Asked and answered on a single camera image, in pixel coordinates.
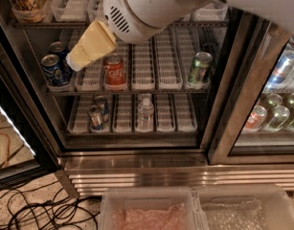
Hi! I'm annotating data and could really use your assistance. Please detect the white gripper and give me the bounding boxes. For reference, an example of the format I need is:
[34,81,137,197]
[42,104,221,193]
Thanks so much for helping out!
[66,0,210,72]

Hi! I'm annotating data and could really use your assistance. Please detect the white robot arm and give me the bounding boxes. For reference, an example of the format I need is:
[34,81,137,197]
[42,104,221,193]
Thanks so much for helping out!
[66,0,294,72]

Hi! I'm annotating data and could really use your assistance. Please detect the red cola can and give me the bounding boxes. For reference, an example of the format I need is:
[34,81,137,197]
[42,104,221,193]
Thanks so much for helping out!
[103,54,125,85]

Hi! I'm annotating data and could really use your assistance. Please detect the silver blue can rear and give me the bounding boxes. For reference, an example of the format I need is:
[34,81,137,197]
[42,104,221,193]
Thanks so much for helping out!
[94,96,109,123]

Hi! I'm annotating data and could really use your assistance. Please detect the silver blue can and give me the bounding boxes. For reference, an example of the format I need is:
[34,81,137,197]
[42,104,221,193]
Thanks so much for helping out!
[94,96,109,123]
[87,105,103,130]

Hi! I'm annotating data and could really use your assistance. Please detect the silver blue can front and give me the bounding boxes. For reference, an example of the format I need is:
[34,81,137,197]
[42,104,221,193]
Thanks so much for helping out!
[87,105,103,130]

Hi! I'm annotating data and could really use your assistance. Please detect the open fridge door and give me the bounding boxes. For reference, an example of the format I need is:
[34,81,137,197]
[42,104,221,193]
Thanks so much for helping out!
[0,32,59,194]

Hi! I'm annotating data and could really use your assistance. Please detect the red can behind glass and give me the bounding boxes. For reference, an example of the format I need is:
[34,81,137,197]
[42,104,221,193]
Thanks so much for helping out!
[243,105,267,131]

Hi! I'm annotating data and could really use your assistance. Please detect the right glass fridge door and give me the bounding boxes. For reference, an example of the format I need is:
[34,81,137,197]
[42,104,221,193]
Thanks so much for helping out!
[209,19,294,165]

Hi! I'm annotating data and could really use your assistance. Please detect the silver can behind glass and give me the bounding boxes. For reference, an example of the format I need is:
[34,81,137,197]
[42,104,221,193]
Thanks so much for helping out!
[265,50,294,90]

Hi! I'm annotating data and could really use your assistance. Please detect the green can behind glass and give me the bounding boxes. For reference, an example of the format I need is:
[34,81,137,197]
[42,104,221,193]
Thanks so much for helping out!
[263,105,290,132]

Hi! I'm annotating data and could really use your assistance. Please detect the clear water bottle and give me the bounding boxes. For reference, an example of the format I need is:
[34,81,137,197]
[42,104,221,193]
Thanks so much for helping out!
[137,97,154,132]

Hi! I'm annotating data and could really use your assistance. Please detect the left clear plastic bin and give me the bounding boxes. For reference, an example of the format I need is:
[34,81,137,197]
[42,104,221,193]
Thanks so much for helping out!
[99,187,209,230]

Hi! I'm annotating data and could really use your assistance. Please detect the clear plastic bin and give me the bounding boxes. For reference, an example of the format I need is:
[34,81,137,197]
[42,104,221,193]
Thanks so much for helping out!
[99,187,209,230]
[198,185,294,230]

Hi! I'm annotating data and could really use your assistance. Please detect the right clear plastic bin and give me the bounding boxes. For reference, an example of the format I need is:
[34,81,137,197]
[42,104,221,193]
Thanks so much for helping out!
[198,185,294,230]

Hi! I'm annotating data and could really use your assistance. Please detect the middle wire shelf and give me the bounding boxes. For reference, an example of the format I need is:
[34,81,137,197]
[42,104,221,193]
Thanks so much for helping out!
[44,88,209,96]

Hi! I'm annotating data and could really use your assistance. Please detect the bottom wire shelf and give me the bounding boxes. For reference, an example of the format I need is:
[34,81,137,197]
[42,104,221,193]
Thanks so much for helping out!
[66,131,197,137]

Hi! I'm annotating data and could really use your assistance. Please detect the orange floor cable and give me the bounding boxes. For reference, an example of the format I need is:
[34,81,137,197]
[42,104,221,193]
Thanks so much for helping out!
[0,131,11,173]

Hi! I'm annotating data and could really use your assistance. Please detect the black floor cables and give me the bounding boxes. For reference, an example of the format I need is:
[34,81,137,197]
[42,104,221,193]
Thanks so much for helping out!
[0,175,101,230]

